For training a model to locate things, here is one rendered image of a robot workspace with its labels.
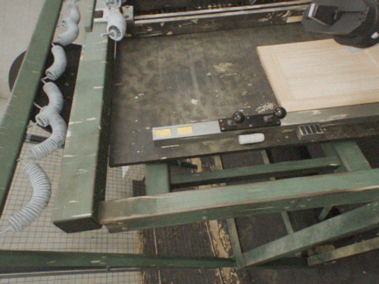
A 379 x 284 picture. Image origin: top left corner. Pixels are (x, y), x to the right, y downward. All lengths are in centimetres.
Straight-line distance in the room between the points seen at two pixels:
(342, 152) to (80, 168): 83
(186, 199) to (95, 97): 45
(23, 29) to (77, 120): 609
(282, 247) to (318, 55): 99
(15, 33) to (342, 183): 673
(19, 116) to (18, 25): 552
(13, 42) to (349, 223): 680
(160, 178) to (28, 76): 102
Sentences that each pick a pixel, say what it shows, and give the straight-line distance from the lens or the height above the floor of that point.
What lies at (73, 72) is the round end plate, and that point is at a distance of 180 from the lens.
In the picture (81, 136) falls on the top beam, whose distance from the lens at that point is 84.
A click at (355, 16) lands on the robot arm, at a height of 157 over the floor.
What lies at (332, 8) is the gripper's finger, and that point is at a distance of 60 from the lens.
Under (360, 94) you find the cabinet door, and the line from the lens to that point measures 115.
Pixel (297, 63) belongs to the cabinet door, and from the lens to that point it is 120.
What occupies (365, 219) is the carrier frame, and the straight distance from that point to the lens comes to 137.
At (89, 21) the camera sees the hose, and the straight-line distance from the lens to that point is 97.
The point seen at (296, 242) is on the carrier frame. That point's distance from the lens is 156.
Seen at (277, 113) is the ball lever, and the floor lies 146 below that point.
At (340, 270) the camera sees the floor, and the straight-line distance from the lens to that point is 238.
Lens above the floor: 200
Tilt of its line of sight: 28 degrees down
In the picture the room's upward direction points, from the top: 77 degrees counter-clockwise
